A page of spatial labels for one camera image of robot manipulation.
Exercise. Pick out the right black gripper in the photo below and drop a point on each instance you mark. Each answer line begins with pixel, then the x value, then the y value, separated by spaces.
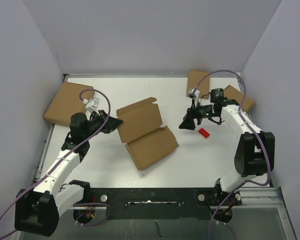
pixel 188 120

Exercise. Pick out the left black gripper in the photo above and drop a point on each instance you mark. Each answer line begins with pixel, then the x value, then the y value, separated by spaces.
pixel 111 124

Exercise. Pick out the small red block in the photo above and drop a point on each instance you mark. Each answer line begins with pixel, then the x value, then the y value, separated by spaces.
pixel 204 133

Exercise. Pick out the brown cardboard box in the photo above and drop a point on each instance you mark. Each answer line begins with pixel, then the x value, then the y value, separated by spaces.
pixel 145 139

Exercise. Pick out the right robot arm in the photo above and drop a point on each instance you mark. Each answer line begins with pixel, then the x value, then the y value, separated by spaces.
pixel 255 152

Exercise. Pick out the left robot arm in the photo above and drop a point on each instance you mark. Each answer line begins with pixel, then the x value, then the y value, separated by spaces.
pixel 39 209

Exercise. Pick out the upright folded cardboard box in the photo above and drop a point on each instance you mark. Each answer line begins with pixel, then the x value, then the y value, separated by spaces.
pixel 194 77

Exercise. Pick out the large folded cardboard box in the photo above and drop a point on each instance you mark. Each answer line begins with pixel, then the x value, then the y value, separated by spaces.
pixel 66 103

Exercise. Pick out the small folded cardboard box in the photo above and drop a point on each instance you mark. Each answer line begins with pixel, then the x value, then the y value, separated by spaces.
pixel 232 93

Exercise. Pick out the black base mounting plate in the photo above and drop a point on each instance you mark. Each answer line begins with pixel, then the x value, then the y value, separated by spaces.
pixel 159 204

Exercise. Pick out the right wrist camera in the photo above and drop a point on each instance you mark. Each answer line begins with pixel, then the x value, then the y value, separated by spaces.
pixel 194 94

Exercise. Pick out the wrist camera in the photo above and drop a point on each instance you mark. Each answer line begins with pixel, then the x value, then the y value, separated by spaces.
pixel 194 94
pixel 92 104

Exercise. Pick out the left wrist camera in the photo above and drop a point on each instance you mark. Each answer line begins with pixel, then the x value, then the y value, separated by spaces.
pixel 92 104

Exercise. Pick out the aluminium table frame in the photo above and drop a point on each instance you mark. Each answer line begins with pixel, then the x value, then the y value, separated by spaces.
pixel 195 163

